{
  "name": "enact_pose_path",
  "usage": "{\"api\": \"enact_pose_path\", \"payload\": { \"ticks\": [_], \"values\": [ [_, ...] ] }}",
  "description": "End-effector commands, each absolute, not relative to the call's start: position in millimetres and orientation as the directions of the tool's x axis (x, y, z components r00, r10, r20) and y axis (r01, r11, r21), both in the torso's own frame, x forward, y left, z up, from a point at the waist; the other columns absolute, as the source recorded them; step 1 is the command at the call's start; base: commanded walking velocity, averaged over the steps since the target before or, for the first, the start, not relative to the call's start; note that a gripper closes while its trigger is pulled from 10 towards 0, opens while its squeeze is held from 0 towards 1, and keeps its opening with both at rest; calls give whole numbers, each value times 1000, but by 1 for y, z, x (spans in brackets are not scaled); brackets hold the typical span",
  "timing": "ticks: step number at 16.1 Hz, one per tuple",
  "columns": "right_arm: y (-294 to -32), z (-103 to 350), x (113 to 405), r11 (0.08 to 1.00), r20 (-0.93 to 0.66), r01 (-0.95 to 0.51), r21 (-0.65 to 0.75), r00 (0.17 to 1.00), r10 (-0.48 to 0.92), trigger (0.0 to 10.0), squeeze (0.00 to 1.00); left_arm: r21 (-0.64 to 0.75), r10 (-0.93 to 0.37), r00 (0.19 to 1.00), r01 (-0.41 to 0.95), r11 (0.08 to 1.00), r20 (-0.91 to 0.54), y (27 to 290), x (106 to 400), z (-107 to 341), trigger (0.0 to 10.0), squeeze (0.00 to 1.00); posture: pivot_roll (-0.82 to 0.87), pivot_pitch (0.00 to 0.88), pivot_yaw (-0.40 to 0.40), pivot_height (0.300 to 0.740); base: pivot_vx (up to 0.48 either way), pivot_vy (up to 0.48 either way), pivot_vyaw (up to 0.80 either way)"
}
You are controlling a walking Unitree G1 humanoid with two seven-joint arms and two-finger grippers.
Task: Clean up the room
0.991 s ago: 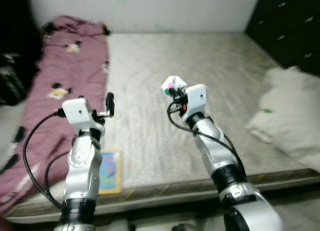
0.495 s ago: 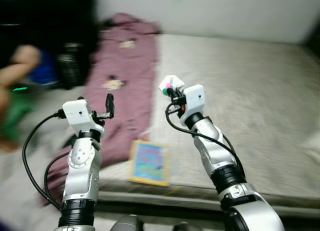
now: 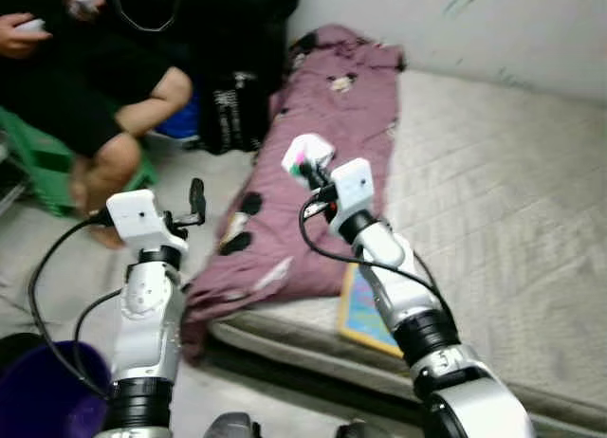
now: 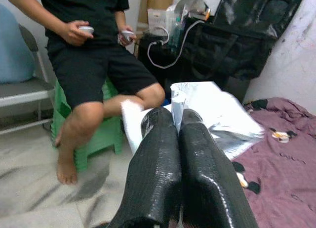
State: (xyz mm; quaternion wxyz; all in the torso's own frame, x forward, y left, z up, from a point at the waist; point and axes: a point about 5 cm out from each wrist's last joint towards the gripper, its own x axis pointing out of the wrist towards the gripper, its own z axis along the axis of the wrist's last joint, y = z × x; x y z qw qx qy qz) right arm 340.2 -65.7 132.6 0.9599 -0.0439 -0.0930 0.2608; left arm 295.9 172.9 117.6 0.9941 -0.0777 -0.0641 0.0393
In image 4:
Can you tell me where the purple cartoon mouse blanket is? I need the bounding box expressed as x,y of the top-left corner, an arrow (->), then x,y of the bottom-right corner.
232,97 -> 316,228

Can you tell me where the white plastic basket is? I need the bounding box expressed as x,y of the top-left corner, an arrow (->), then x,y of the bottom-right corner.
147,8 -> 175,30

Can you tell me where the silver foil packet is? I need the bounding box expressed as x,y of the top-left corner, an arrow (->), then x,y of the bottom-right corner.
176,0 -> 212,19

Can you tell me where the glossy black plastic cover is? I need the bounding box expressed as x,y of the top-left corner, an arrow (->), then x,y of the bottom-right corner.
212,0 -> 307,38

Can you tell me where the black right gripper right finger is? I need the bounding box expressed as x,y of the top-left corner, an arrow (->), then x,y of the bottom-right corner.
178,109 -> 259,228

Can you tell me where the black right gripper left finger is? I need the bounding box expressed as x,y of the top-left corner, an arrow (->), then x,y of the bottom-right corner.
107,107 -> 183,228

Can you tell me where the white power cable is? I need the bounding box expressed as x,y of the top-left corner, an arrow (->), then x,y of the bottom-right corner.
147,20 -> 206,70

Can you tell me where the grey folding chair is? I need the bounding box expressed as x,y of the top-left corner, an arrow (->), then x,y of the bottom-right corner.
0,24 -> 56,135

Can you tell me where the person's left hand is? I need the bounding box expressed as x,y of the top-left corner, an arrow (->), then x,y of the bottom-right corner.
118,25 -> 137,47

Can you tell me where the person's right hand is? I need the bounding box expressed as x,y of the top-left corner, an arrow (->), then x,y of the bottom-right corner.
58,20 -> 95,47

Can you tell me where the large black tote bag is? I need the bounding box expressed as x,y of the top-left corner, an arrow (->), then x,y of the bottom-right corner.
138,15 -> 279,90

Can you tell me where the green plastic stool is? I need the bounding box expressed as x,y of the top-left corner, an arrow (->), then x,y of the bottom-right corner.
50,77 -> 124,171

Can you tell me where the silvery white plastic bag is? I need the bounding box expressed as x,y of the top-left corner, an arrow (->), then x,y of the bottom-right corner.
120,81 -> 266,162

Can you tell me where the seated person in black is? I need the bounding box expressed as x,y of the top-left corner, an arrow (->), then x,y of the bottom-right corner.
6,0 -> 166,186

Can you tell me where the light blue cushion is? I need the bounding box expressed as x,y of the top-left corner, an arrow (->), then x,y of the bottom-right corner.
0,3 -> 35,84

